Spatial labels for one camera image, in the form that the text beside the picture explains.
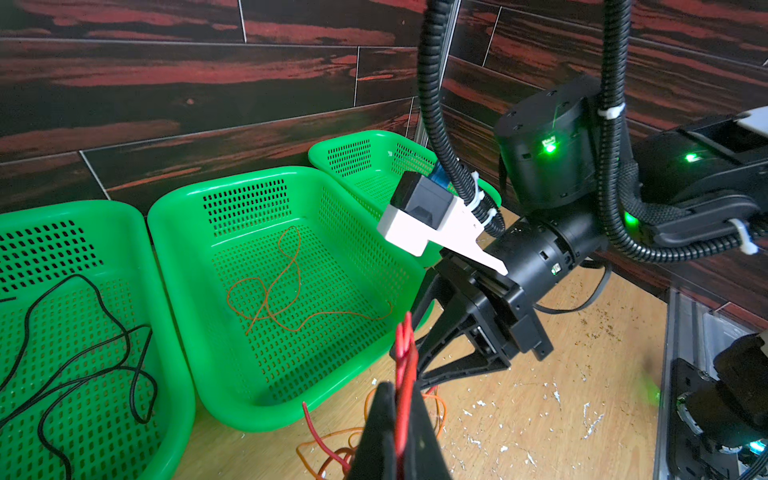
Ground orange cable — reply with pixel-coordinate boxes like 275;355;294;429
225;225;395;336
295;383;449;480

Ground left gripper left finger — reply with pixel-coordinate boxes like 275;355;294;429
347;382;397;480

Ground left green plastic basket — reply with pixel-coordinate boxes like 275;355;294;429
1;200;195;479

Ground middle green plastic basket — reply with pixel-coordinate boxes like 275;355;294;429
147;166;425;433

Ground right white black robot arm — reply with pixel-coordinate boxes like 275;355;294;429
413;1;767;389

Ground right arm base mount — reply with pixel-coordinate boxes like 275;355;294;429
664;332;767;479

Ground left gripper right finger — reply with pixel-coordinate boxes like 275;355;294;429
398;390;451;480

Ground red cable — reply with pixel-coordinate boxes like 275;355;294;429
299;311;421;475

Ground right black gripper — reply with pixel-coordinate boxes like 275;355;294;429
411;254;553;389

